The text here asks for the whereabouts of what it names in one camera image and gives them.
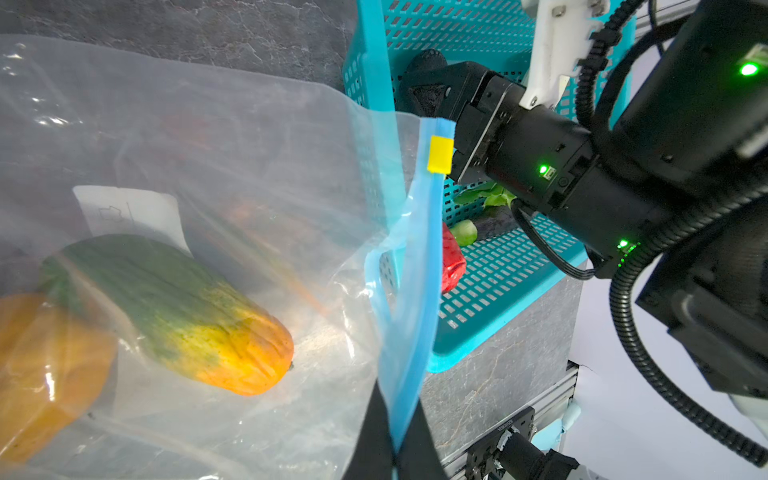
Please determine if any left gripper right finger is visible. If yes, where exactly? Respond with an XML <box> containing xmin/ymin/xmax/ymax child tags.
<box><xmin>395</xmin><ymin>402</ymin><xmax>447</xmax><ymax>480</ymax></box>

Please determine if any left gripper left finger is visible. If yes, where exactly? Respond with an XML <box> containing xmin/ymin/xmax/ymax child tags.
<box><xmin>342</xmin><ymin>383</ymin><xmax>395</xmax><ymax>480</ymax></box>

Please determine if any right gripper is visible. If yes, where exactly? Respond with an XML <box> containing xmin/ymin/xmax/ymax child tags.
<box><xmin>398</xmin><ymin>49</ymin><xmax>672</xmax><ymax>279</ymax></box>

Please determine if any teal plastic basket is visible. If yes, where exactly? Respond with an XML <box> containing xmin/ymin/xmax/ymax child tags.
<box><xmin>341</xmin><ymin>0</ymin><xmax>637</xmax><ymax>374</ymax></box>

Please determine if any small red pepper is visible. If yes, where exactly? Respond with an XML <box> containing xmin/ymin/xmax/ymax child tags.
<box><xmin>441</xmin><ymin>224</ymin><xmax>467</xmax><ymax>294</ymax></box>

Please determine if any orange green corn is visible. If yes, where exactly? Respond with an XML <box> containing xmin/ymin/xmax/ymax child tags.
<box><xmin>41</xmin><ymin>234</ymin><xmax>294</xmax><ymax>396</ymax></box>

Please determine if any clear zip top bag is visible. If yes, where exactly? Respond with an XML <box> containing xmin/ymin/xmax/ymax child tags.
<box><xmin>1</xmin><ymin>34</ymin><xmax>455</xmax><ymax>479</ymax></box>

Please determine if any yellow orange mango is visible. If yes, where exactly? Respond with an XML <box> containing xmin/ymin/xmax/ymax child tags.
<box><xmin>1</xmin><ymin>293</ymin><xmax>117</xmax><ymax>463</ymax></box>

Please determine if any green vegetable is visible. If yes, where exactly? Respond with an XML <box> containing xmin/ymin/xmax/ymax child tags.
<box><xmin>453</xmin><ymin>182</ymin><xmax>516</xmax><ymax>208</ymax></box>

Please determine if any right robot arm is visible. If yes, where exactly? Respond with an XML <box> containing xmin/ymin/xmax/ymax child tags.
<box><xmin>398</xmin><ymin>1</ymin><xmax>767</xmax><ymax>436</ymax></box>

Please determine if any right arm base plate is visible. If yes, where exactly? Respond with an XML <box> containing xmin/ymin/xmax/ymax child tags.
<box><xmin>464</xmin><ymin>406</ymin><xmax>580</xmax><ymax>480</ymax></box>

